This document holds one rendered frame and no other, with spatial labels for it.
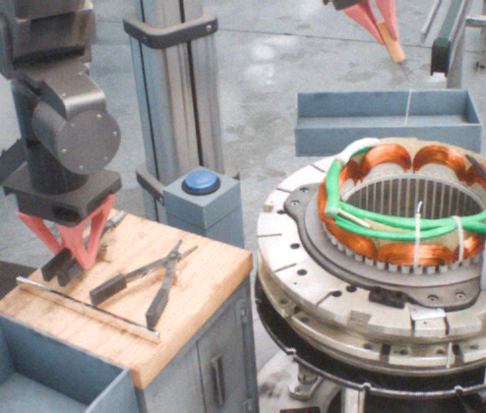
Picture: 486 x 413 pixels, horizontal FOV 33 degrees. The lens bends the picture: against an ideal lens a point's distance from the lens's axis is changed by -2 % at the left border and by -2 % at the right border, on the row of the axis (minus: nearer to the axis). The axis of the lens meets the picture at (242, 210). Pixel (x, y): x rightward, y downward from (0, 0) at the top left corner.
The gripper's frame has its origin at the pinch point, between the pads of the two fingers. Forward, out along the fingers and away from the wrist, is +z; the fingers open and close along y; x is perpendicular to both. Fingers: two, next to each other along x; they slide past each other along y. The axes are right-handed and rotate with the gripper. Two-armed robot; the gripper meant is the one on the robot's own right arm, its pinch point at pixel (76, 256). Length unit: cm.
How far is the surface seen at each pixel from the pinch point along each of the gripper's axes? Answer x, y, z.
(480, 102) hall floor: 264, -20, 105
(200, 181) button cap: 24.1, -0.4, 4.7
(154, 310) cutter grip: -3.3, 11.9, 0.2
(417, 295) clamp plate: 7.7, 33.1, -0.7
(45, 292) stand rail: -4.2, -1.1, 2.1
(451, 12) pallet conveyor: 164, -8, 31
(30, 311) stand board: -6.2, -1.7, 3.2
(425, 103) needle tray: 55, 18, 4
